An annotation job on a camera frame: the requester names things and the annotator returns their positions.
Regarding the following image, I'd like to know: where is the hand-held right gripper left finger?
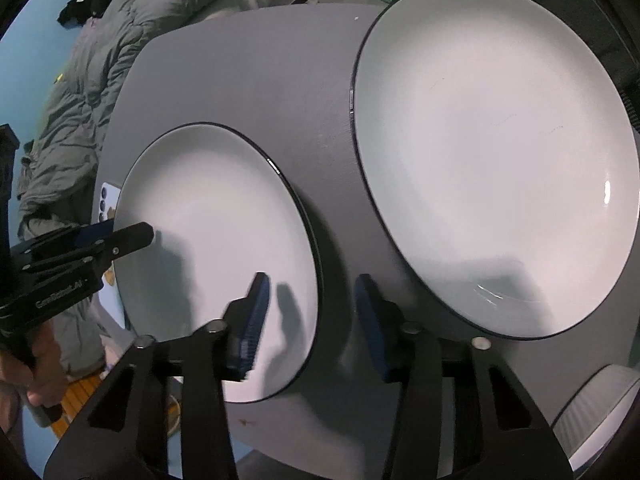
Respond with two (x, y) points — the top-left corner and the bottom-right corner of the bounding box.
(44, 272), (271, 480)

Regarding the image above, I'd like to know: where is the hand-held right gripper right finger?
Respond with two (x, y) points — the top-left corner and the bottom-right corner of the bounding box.
(352, 275), (574, 480)

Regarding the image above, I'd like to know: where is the white smartphone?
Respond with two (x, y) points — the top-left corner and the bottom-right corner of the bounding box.
(96, 181), (127, 322)

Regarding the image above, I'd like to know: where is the orange wooden stool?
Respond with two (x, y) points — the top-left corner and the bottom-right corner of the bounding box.
(51, 374), (107, 437)

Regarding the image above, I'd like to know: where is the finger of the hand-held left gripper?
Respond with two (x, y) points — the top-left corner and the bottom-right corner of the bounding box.
(10, 221), (116, 264)
(22, 222), (155, 289)

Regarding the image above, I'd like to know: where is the white plate black rim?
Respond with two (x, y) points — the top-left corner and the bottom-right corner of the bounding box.
(350, 0), (640, 342)
(114, 122), (321, 405)

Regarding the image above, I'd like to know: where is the grey puffer jacket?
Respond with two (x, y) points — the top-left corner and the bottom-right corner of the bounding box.
(17, 0), (228, 378)

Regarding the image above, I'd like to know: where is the person's left hand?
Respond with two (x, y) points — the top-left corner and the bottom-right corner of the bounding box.
(0, 319), (69, 432)

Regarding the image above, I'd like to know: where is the grey textured bowl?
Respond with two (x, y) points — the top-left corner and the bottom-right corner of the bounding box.
(550, 364), (640, 472)

